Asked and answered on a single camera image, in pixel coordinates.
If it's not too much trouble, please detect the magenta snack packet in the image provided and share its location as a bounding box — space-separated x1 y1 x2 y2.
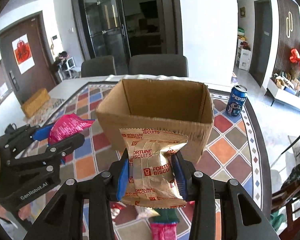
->
47 113 95 146

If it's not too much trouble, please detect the gold Fortune Biscuits packet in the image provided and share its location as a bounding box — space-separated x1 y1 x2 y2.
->
120 128 188 209

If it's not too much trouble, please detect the black mug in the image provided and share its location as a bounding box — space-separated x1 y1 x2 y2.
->
5 123 17 134

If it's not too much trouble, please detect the yellow woven basket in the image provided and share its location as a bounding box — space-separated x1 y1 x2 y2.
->
21 88 50 119

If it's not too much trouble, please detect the colourful checked tablecloth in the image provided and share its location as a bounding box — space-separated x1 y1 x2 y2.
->
20 81 273 240

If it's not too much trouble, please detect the brown cardboard box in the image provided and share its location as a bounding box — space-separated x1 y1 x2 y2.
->
96 79 214 164

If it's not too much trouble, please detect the red paper decoration on door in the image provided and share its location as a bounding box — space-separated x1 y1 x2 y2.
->
12 34 35 74

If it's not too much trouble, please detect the brown entrance door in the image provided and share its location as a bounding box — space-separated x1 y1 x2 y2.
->
0 11 57 105

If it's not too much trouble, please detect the blue Pepsi can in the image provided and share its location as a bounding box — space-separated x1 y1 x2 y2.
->
226 85 248 117

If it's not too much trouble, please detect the dark grey chair left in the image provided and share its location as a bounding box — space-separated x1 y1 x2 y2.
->
81 55 116 77

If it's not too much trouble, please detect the dark grey chair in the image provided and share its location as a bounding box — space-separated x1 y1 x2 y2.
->
81 55 116 77
128 54 189 77

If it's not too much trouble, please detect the white low cabinet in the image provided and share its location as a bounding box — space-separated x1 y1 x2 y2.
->
266 79 300 111

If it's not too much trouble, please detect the dark grey chair right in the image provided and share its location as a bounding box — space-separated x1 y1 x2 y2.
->
128 54 189 77

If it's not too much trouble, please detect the dark interior door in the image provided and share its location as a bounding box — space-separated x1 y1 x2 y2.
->
249 0 273 87

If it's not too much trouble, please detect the white shelf unit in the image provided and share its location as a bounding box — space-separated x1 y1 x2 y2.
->
235 27 251 71

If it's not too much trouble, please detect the black glass sliding door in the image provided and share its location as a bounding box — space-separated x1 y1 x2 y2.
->
71 0 183 73

